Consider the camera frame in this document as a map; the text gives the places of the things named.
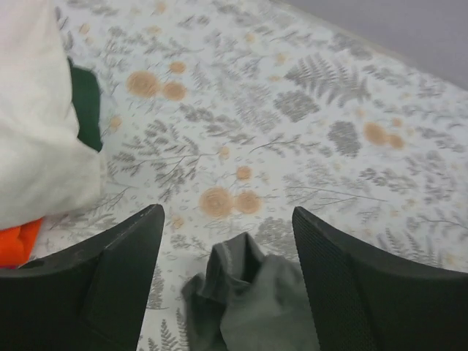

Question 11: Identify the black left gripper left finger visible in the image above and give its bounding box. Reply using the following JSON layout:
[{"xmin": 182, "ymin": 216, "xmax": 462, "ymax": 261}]
[{"xmin": 1, "ymin": 205, "xmax": 165, "ymax": 350}]

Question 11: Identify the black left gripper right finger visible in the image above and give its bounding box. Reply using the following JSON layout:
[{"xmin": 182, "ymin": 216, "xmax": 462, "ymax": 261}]
[{"xmin": 292, "ymin": 207, "xmax": 467, "ymax": 350}]

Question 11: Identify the grey t shirt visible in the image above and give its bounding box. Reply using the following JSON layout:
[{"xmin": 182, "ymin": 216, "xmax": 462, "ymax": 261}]
[{"xmin": 181, "ymin": 233, "xmax": 320, "ymax": 351}]

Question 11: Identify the folded orange t shirt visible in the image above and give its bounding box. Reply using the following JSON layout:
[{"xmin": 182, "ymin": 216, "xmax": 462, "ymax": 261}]
[{"xmin": 0, "ymin": 219, "xmax": 43, "ymax": 268}]

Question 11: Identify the folded white t shirt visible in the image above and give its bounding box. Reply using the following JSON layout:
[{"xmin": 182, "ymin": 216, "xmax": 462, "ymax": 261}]
[{"xmin": 1, "ymin": 1, "xmax": 105, "ymax": 229}]

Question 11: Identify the folded dark green t shirt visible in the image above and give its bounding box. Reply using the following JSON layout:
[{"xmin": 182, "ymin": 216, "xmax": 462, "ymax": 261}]
[{"xmin": 68, "ymin": 58, "xmax": 102, "ymax": 152}]

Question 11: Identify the floral patterned table mat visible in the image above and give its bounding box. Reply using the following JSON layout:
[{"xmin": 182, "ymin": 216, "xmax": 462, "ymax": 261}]
[{"xmin": 33, "ymin": 1, "xmax": 467, "ymax": 350}]

